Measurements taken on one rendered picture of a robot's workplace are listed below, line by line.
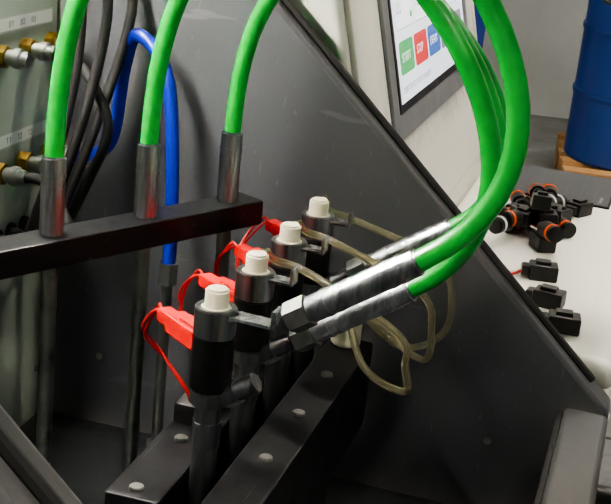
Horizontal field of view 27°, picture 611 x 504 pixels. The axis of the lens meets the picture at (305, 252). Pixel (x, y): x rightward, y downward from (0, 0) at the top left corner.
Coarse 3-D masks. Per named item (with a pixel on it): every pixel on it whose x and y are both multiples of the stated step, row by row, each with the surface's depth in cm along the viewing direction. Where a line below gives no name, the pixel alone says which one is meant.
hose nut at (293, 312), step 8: (304, 296) 80; (288, 304) 79; (296, 304) 79; (288, 312) 79; (296, 312) 79; (304, 312) 79; (288, 320) 79; (296, 320) 79; (304, 320) 79; (312, 320) 79; (288, 328) 79; (296, 328) 79; (304, 328) 80
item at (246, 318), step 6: (240, 312) 82; (228, 318) 80; (234, 318) 80; (240, 318) 81; (246, 318) 81; (252, 318) 81; (258, 318) 81; (264, 318) 81; (270, 318) 81; (252, 324) 80; (258, 324) 80; (264, 324) 80
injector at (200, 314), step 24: (216, 312) 80; (192, 336) 82; (216, 336) 81; (192, 360) 82; (216, 360) 81; (192, 384) 82; (216, 384) 82; (240, 384) 82; (216, 408) 82; (192, 432) 84; (216, 432) 84; (192, 456) 84; (216, 456) 85; (192, 480) 85
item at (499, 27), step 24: (480, 0) 70; (504, 24) 70; (504, 48) 71; (504, 72) 71; (528, 96) 71; (528, 120) 72; (504, 144) 72; (504, 168) 73; (504, 192) 73; (480, 216) 74; (456, 240) 75; (432, 264) 76
